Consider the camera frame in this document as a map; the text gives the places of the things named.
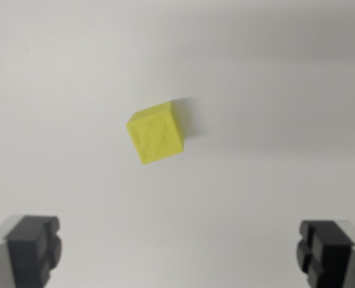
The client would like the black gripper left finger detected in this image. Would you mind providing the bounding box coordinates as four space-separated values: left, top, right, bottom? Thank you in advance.
0 214 63 288

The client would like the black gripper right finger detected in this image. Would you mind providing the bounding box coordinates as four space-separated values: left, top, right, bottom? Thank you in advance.
296 220 355 288

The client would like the yellow cube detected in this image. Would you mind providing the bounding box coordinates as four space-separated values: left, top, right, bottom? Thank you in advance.
125 101 186 166

